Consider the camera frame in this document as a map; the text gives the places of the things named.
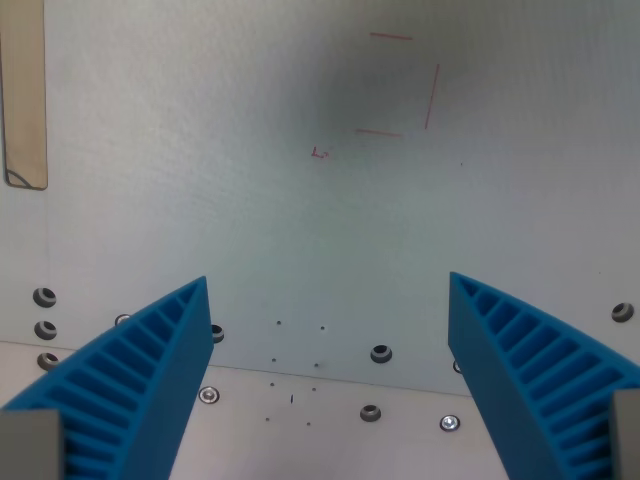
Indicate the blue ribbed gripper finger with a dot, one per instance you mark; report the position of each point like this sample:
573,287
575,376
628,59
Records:
505,360
150,370

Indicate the grey countersunk bolt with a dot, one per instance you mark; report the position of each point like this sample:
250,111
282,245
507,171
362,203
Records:
370,413
218,333
622,312
381,353

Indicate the beige wooden strip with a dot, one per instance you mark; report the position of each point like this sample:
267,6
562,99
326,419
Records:
25,100

